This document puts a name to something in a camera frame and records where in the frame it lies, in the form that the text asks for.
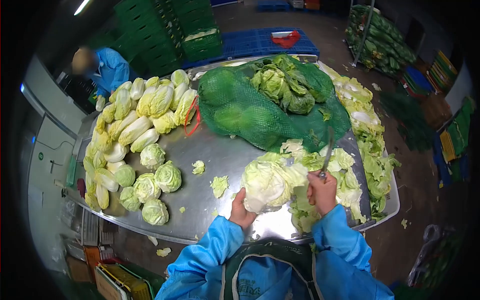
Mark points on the person's left hand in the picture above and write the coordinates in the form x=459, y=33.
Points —
x=239, y=212

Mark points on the person's right hand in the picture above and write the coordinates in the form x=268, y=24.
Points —
x=323, y=195

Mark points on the person's right fingers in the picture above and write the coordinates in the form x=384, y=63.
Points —
x=313, y=187

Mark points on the person's left thumb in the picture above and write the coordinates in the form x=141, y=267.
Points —
x=240, y=195

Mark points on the pale half-trimmed cabbage head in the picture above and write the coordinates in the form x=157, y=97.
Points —
x=264, y=183

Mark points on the steel knife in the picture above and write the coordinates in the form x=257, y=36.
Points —
x=329, y=150

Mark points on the small cabbage leaf scrap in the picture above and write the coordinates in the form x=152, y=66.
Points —
x=163, y=251
x=198, y=167
x=219, y=186

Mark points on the heap of cabbage leaf trimmings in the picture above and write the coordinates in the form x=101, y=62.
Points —
x=369, y=146

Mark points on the group of trimmed round cabbages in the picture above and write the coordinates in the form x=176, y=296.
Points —
x=167, y=177

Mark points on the white plastic tub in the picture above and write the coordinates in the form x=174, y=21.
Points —
x=392, y=204

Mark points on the person's body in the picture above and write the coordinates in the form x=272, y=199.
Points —
x=262, y=273

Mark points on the green mesh sack of cabbages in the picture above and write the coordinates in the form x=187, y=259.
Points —
x=232, y=108

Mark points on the loose dark green cabbage leaves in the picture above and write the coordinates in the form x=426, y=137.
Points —
x=275, y=82

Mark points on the pile of napa cabbages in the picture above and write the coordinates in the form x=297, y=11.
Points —
x=127, y=120

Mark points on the yellow crate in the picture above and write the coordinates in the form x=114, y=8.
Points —
x=125, y=283

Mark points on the red dustpan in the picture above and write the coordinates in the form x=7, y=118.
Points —
x=287, y=38

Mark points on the blue plastic pallet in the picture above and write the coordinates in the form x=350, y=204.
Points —
x=255, y=43

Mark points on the rack of green vegetables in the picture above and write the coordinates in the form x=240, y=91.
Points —
x=378, y=39

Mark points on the stack of green crates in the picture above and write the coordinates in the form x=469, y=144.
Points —
x=165, y=33

